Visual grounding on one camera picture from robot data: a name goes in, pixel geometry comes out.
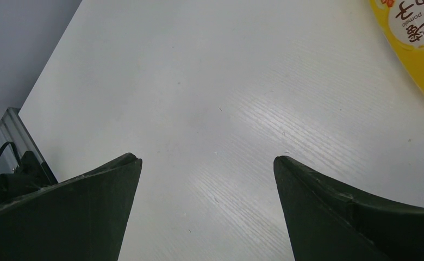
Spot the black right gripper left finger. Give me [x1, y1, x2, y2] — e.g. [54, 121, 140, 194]
[0, 153, 142, 260]

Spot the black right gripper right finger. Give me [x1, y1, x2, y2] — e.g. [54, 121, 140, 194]
[273, 156, 424, 260]

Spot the yellow juice bottle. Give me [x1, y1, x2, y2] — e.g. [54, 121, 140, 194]
[369, 0, 424, 95]

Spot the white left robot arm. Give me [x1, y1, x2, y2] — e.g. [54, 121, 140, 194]
[0, 141, 58, 204]

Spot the aluminium frame rail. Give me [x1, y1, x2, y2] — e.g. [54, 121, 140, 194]
[0, 107, 45, 174]

